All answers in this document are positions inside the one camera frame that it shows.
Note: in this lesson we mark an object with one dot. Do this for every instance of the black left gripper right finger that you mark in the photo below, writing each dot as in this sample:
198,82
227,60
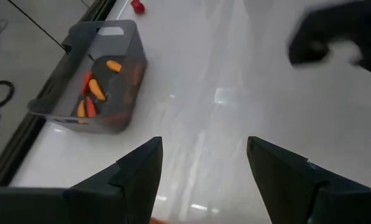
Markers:
291,193

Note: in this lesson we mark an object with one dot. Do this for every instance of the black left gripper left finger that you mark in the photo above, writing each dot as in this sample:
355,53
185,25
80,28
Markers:
126,193

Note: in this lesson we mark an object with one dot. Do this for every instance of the grey plastic basket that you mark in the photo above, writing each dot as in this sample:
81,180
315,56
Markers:
70,77

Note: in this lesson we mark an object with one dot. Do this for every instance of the small dark red pepper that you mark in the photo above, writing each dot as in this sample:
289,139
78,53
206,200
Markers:
138,6

